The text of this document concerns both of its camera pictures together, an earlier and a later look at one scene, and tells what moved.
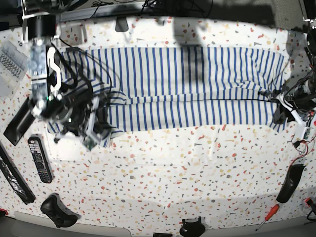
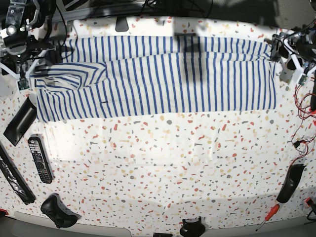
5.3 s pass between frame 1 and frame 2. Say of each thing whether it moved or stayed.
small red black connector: stayed
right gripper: moved
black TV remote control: stayed
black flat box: stayed
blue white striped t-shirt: moved
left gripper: moved
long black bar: stayed
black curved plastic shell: stayed
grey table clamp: stayed
